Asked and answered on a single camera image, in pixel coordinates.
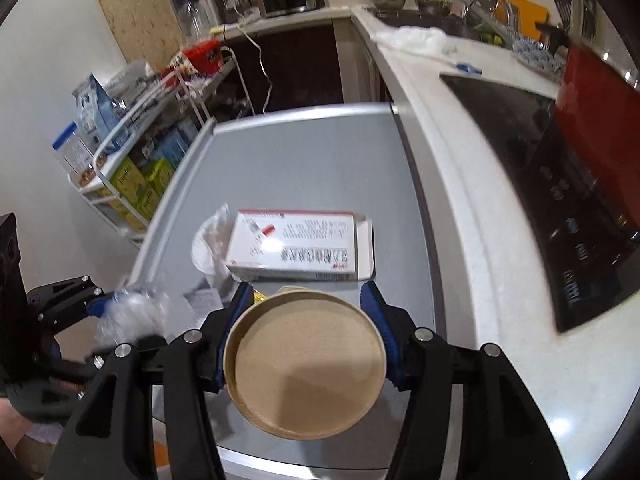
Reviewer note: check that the speckled beige board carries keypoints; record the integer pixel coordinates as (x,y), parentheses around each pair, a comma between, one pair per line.
(135,10)

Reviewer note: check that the silver plastic wrapper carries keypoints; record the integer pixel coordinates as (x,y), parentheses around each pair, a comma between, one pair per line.
(132,315)

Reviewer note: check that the white cloth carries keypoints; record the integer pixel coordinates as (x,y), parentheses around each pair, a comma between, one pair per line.
(415,39)

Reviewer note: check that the white medicine box red stripe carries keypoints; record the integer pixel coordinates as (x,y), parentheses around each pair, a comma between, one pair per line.
(295,245)

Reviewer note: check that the blue patterned bowl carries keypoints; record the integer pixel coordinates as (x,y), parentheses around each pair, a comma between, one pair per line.
(539,55)

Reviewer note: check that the yellow green boxes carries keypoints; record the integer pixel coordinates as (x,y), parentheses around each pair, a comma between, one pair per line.
(142,187)

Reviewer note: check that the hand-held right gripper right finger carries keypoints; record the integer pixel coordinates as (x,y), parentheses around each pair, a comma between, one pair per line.
(380,322)

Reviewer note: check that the orange cutting board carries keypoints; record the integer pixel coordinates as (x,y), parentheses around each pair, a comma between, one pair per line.
(525,10)

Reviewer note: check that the red cup container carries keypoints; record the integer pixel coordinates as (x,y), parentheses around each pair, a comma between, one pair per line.
(202,57)

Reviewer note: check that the white storage rack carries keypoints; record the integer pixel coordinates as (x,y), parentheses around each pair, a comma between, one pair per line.
(150,110)

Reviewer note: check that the blue and white bag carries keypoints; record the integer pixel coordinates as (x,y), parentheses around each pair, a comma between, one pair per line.
(95,110)

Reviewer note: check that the plastic jar with blue lid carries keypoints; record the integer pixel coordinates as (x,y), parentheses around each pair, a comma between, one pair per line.
(75,155)

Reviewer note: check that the crumpled white plastic wrapper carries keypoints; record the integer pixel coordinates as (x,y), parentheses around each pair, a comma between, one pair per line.
(212,245)

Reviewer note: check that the black induction cooktop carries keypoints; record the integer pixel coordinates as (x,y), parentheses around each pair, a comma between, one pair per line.
(550,185)

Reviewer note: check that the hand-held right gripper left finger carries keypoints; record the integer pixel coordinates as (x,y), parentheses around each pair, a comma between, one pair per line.
(235,312)

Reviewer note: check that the clear plastic bottle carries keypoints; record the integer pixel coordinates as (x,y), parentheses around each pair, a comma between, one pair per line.
(194,22)

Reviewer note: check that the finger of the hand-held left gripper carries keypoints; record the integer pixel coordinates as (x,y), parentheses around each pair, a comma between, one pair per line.
(97,306)
(80,367)

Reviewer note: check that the red pot with steel lid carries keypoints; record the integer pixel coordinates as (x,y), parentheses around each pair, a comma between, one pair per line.
(600,125)

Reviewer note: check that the blue boxes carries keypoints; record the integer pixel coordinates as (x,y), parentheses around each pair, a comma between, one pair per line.
(175,145)

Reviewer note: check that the kitchen sink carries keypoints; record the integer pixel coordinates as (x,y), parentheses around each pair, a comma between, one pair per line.
(420,20)

